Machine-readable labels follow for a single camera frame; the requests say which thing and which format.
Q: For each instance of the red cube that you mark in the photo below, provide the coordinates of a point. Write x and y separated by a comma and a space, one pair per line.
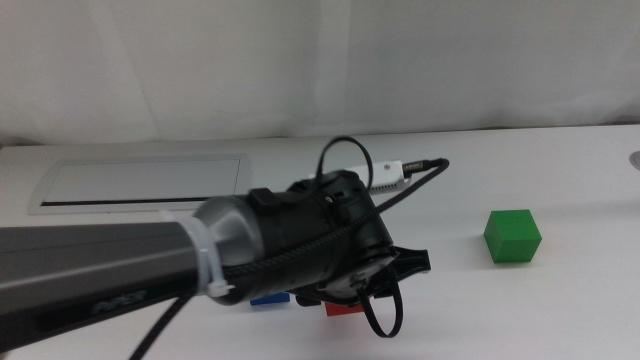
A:
344, 309

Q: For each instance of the green cube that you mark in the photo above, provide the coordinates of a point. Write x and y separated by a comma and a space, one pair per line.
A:
512, 237

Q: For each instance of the black zip tie loop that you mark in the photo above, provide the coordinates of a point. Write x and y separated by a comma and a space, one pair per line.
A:
398, 310

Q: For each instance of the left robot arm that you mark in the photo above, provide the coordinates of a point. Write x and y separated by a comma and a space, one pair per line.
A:
100, 260

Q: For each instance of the white zip tie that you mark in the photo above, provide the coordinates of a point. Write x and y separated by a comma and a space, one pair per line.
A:
205, 250

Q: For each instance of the blue cube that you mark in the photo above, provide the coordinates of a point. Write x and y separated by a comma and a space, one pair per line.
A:
270, 299

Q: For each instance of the white backdrop curtain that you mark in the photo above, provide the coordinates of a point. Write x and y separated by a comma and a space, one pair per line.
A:
300, 65

